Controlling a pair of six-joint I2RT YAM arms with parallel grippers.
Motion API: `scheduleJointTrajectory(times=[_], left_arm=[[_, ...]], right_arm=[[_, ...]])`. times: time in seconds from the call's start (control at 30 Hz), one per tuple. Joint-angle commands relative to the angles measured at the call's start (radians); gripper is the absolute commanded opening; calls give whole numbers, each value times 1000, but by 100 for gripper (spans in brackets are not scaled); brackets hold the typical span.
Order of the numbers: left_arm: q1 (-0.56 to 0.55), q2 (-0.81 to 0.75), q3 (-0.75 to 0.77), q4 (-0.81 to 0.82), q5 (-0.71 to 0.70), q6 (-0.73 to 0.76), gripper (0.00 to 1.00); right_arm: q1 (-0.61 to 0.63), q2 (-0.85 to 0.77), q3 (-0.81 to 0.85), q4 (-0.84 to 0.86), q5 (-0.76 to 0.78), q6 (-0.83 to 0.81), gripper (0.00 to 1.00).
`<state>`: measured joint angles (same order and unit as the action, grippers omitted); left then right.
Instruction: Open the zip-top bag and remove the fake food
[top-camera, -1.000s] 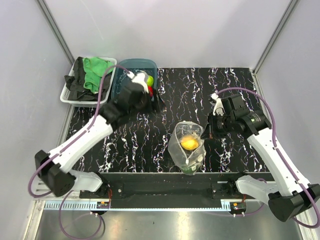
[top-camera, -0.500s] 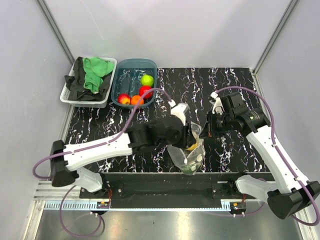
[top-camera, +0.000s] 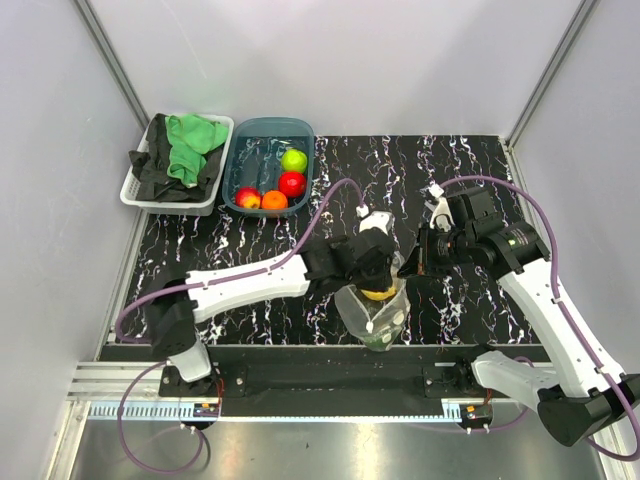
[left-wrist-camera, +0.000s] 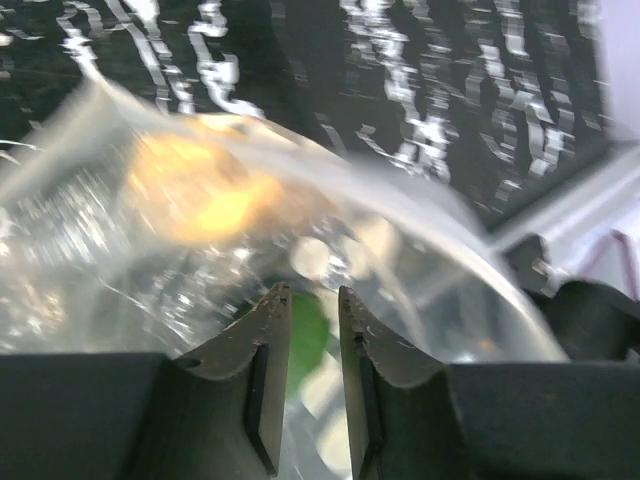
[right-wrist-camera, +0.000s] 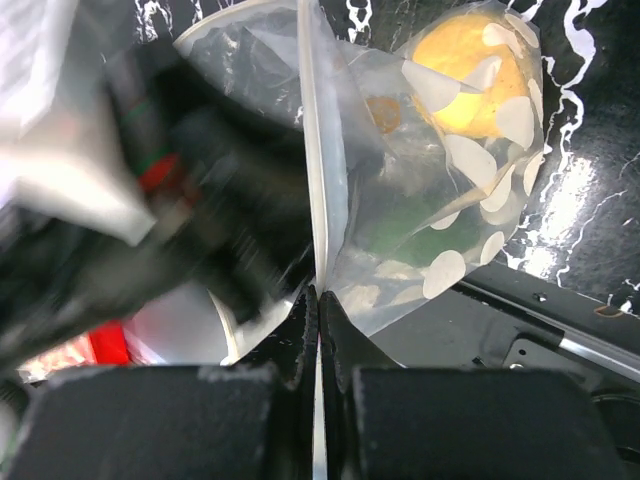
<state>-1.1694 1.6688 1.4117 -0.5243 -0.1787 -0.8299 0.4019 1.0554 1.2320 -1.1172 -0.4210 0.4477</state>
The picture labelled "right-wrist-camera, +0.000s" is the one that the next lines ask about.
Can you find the yellow fake lemon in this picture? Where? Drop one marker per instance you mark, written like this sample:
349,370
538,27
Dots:
482,54

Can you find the dark green fake avocado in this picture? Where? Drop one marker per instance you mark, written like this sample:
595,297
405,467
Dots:
390,236

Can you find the clear polka dot zip bag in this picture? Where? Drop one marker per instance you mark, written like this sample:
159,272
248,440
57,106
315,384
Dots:
372,141

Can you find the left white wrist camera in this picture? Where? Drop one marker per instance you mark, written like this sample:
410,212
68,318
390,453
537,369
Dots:
61,156

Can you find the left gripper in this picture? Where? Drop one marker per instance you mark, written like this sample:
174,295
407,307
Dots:
227,186

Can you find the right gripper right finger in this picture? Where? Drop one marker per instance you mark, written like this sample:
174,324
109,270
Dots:
384,421

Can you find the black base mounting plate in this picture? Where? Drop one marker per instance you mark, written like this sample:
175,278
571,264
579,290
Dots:
498,317

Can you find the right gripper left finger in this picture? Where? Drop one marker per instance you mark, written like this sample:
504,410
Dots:
250,420

